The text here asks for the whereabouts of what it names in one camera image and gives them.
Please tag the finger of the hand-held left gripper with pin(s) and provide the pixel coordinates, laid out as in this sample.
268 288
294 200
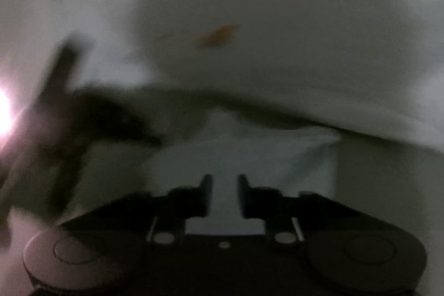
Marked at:
104 119
57 84

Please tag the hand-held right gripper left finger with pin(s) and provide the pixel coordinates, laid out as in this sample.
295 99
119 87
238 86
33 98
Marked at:
207 193

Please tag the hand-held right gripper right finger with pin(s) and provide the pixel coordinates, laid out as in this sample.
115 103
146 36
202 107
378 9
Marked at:
242 193

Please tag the white carrot print shirt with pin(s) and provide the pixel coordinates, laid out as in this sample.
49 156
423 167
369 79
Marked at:
277 56

